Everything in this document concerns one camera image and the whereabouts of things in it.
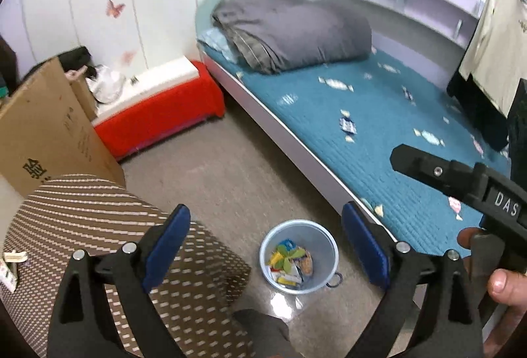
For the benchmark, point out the blue patterned pillow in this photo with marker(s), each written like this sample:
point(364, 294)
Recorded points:
point(212, 40)

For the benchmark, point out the pink butterfly wall sticker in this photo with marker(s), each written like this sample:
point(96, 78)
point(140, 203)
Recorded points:
point(115, 7)
point(127, 57)

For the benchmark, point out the brown patterned table cloth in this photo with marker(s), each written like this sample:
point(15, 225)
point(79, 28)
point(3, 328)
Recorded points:
point(103, 209)

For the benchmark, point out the person's right hand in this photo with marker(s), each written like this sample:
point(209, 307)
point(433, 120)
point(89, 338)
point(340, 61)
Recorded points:
point(508, 286)

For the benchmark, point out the white plastic bag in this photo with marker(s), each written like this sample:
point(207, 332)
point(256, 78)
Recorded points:
point(105, 86)

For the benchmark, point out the grey folded blanket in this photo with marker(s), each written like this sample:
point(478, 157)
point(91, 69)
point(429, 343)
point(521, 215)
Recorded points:
point(296, 28)

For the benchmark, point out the light blue plastic bin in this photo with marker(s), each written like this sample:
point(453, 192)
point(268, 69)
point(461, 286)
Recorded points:
point(325, 242)

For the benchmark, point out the red bench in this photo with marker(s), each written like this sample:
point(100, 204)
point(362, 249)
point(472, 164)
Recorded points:
point(164, 115)

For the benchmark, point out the blue candy-print bed sheet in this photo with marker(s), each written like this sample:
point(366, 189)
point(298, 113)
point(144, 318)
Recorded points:
point(329, 143)

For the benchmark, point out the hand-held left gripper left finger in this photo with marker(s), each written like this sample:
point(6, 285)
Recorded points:
point(166, 246)

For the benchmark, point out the small beige wrapper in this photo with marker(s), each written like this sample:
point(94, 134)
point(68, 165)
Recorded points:
point(14, 257)

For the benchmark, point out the brown cardboard box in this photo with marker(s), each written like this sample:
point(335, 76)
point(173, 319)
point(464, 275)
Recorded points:
point(49, 123)

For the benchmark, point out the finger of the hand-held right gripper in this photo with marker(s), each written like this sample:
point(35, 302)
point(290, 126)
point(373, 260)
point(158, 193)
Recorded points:
point(436, 172)

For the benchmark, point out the black bag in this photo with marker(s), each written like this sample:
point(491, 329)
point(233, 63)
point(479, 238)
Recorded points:
point(76, 57)

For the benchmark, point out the cream hanging shirt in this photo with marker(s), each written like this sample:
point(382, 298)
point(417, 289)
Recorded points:
point(498, 45)

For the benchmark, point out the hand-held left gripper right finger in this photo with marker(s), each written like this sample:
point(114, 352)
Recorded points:
point(366, 246)

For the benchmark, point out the pile of colourful wrappers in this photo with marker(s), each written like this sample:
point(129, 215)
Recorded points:
point(290, 263)

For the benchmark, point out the white slab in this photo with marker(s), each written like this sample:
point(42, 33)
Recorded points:
point(164, 73)

